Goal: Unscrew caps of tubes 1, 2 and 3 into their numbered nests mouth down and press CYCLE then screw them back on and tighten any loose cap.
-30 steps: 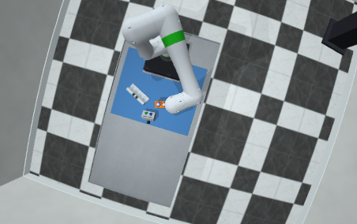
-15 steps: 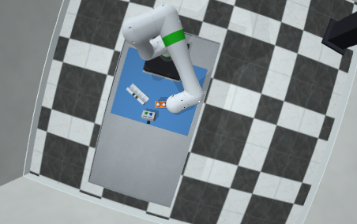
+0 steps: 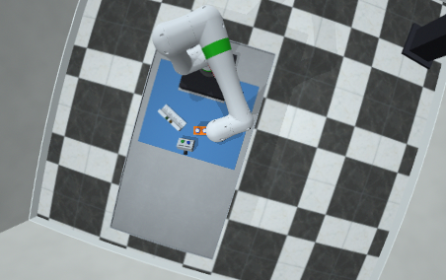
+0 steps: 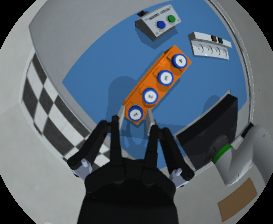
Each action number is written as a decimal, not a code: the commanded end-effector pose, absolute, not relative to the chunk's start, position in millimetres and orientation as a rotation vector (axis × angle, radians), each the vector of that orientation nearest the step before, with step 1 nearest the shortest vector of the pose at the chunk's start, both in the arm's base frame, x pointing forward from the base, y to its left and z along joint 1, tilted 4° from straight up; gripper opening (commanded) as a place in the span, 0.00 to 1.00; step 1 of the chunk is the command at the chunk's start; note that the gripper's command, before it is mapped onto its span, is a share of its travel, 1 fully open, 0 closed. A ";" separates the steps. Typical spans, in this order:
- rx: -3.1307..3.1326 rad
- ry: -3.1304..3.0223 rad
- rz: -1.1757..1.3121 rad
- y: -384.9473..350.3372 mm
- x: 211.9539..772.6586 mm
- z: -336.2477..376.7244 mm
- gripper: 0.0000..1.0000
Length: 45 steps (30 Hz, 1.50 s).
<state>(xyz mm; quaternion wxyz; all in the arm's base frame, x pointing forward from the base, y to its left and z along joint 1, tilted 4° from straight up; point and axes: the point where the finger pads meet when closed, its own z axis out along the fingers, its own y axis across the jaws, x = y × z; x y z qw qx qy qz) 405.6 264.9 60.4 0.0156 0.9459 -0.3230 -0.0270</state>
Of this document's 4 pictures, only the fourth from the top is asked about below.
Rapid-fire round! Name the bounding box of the blue bench mat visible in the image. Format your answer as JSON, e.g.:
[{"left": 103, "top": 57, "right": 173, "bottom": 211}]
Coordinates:
[{"left": 62, "top": 0, "right": 247, "bottom": 159}]

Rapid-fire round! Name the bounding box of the orange tube rack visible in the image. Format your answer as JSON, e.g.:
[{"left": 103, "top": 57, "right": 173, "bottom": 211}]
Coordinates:
[{"left": 122, "top": 45, "right": 191, "bottom": 125}]

